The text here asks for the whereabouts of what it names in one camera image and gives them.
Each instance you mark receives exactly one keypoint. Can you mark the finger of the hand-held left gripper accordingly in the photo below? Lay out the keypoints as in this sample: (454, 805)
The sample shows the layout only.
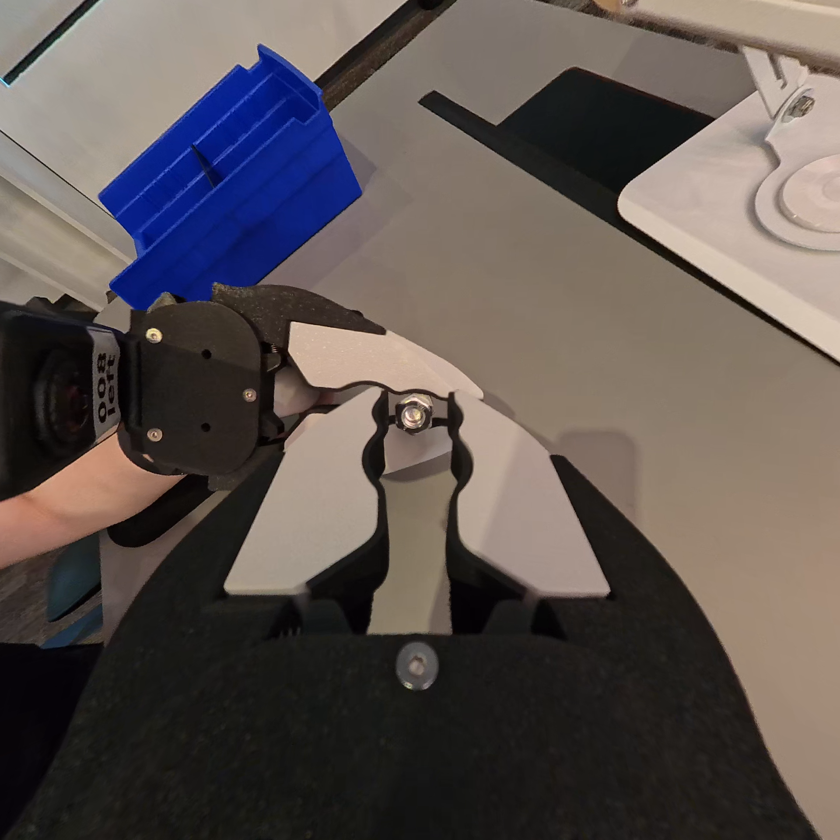
(417, 454)
(367, 354)

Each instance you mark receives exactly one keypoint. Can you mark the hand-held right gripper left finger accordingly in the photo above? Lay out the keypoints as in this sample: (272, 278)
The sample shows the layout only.
(308, 505)

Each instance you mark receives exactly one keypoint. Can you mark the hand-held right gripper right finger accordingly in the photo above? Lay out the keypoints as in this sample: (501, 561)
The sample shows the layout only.
(525, 512)

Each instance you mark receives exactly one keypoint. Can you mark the steel hex nut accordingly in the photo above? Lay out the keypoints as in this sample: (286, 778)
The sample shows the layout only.
(420, 397)

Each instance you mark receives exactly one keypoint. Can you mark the person's left forearm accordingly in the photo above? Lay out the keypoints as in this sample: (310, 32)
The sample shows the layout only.
(39, 525)

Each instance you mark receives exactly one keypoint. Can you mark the person's left hand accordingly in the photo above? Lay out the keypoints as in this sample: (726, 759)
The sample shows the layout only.
(124, 492)

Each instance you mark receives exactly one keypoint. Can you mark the blue plastic bin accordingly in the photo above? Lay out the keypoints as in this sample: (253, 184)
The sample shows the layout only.
(236, 184)

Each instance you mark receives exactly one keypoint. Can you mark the teal chair seat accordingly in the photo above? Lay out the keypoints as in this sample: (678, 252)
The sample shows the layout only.
(75, 597)

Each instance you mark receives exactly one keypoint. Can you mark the black mat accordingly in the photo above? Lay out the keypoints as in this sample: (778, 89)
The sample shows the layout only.
(604, 131)

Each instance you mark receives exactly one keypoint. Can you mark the white sign stand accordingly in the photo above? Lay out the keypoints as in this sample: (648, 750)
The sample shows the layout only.
(695, 216)

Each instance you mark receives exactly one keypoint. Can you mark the person's dark clothing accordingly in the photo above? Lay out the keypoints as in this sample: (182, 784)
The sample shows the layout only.
(39, 735)

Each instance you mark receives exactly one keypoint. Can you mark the round wooden board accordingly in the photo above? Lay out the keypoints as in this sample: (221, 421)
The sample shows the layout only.
(607, 5)

